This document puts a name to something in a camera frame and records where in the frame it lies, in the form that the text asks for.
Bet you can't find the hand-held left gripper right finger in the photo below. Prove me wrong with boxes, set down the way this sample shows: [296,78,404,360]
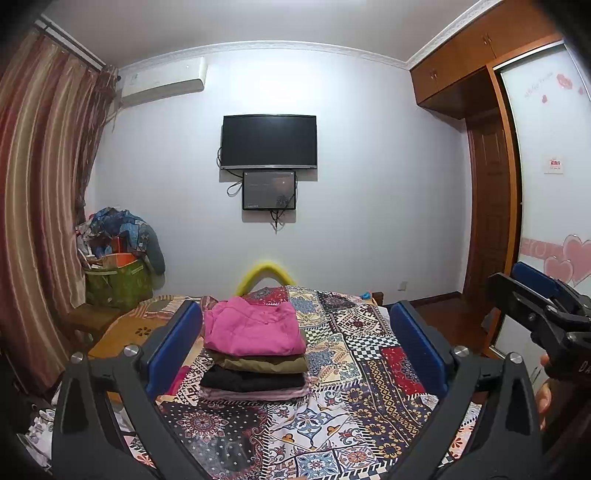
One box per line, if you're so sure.
[390,300,544,480]

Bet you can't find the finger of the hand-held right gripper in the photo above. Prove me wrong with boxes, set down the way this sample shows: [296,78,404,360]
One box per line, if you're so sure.
[512,261,591,315]
[487,272,568,343]

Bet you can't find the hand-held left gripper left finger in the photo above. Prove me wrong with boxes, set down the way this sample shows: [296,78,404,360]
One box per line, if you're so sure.
[51,299,218,480]

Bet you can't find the pink pants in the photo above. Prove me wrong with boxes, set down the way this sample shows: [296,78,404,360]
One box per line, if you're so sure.
[203,295,308,357]

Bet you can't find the black pants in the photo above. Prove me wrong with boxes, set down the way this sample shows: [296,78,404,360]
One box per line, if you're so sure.
[200,367,308,393]

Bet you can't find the khaki pants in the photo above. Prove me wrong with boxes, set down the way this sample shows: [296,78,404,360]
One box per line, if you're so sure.
[205,348,308,374]

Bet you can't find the person's right hand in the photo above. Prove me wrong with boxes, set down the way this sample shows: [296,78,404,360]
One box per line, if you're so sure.
[536,353,591,432]

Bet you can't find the wooden lap table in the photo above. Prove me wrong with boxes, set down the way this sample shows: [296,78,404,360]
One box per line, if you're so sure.
[88,318,181,370]

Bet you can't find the patchwork bed sheet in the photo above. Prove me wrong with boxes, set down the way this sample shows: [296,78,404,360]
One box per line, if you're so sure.
[88,285,490,480]

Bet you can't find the pink striped folded cloth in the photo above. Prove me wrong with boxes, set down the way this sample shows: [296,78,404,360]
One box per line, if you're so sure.
[198,383,309,401]

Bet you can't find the yellow foam tube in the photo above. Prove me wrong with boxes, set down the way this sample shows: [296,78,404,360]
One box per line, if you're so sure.
[235,262,296,296]

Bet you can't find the blue patterned clothes pile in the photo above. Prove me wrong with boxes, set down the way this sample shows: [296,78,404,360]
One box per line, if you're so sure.
[76,207,166,278]

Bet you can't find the floral cloth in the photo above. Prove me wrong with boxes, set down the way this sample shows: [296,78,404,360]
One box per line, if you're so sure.
[25,408,58,468]

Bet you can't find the striped brown curtain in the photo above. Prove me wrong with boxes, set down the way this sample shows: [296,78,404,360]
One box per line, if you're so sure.
[0,25,118,393]

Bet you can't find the wooden overhead cabinet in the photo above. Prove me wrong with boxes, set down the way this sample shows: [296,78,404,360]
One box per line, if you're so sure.
[409,0,566,121]

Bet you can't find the white air conditioner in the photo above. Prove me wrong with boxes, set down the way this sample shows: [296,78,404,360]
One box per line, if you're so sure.
[119,56,208,104]

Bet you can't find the small black wall monitor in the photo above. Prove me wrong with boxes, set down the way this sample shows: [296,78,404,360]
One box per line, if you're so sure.
[242,170,297,212]

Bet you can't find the black wall television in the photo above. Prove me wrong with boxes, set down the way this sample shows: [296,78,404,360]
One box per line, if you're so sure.
[221,114,318,171]

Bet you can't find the curtain rail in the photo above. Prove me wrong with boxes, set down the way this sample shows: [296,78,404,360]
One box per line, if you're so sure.
[39,14,118,75]

